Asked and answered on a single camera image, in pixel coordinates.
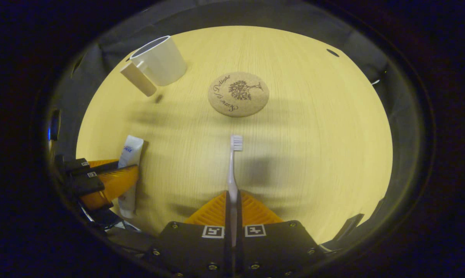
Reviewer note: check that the white cup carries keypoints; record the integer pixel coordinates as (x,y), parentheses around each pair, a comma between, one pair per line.
(163,65)

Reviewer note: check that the white toothpaste tube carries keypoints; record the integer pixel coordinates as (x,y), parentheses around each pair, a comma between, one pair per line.
(131,152)

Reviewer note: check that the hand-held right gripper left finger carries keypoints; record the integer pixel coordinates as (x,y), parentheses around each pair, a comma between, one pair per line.
(228,251)

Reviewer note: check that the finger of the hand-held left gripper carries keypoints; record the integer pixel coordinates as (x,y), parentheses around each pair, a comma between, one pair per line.
(116,183)
(101,167)

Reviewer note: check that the light wooden desktop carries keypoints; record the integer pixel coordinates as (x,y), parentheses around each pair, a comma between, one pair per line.
(313,154)

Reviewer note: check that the round cork coaster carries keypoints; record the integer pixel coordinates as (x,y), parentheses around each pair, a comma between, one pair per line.
(252,104)

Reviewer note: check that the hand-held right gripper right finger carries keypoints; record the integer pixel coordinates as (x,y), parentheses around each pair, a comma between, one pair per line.
(239,255)

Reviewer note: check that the white toothbrush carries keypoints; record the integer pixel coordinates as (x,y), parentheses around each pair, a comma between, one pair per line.
(232,170)

